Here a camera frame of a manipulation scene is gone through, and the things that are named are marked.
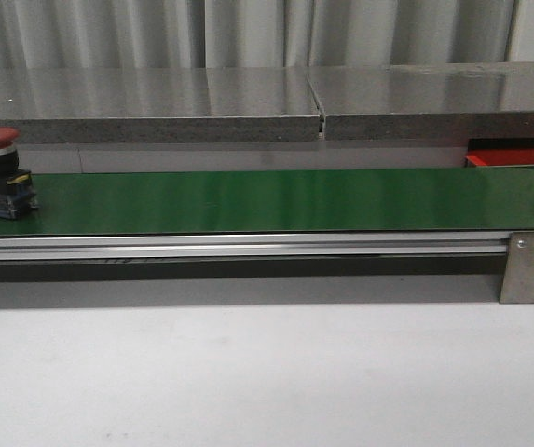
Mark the red mushroom push button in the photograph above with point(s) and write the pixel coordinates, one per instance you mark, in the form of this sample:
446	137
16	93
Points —
17	194

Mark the grey stone shelf left slab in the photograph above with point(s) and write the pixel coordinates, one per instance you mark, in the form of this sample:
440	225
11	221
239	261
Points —
158	105

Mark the grey stone shelf slab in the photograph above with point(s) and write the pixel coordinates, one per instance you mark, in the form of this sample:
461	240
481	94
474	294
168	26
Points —
158	105
460	101

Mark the red plastic bin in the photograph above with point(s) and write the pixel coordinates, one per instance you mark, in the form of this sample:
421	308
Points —
500	152

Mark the green conveyor belt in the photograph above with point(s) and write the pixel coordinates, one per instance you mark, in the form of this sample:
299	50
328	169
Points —
285	201

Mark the grey stone shelf right slab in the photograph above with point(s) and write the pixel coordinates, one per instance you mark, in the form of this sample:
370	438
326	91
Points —
460	101

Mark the grey pleated curtain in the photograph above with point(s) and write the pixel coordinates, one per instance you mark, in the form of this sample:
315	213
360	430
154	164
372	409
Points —
214	34

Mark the aluminium conveyor frame rail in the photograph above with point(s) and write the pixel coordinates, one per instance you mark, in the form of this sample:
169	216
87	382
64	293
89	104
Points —
18	249

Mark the steel conveyor support bracket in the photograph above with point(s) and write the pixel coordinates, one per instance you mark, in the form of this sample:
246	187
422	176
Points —
518	281

